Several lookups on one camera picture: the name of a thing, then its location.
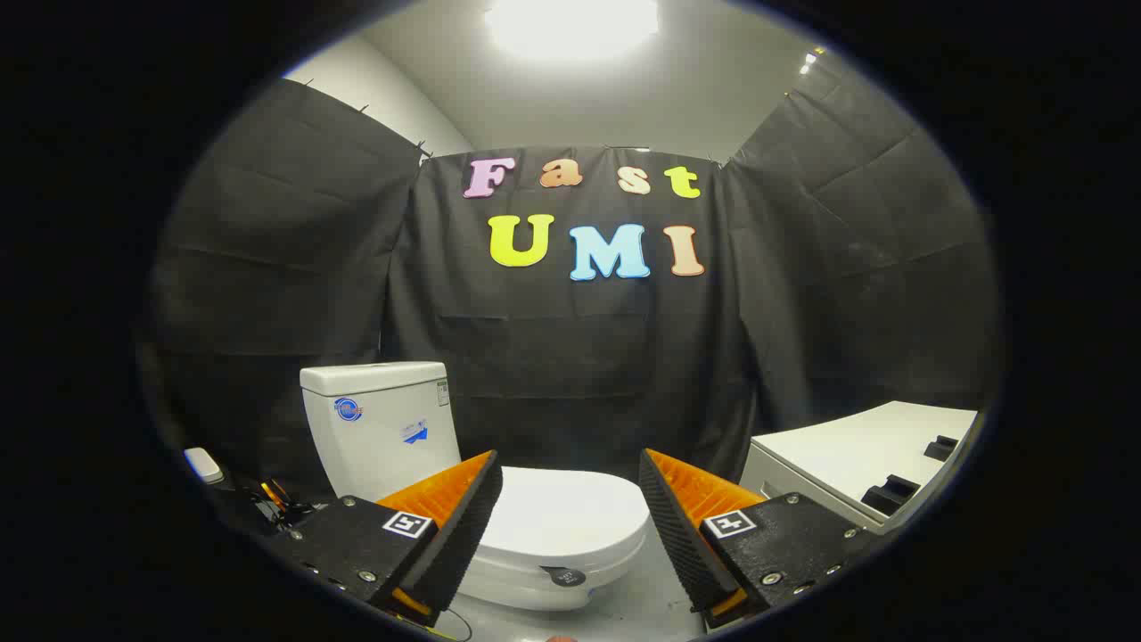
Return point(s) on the small white device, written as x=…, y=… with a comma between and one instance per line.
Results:
x=204, y=465

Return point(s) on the small ceiling spotlight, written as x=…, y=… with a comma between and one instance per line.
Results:
x=808, y=61

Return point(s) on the white toilet lid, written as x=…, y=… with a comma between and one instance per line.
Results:
x=562, y=513

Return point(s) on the bright ceiling light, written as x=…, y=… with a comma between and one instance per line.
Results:
x=570, y=25

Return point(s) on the grey white cabinet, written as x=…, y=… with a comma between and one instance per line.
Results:
x=856, y=450

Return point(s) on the white ceramic toilet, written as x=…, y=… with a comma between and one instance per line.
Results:
x=383, y=437

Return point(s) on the black backdrop cloth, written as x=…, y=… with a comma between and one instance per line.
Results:
x=570, y=357

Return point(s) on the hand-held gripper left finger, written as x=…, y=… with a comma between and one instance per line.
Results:
x=459, y=535

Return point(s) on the orange black tool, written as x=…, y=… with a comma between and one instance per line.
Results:
x=278, y=499

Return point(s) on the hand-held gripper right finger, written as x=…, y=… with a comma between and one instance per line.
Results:
x=677, y=535

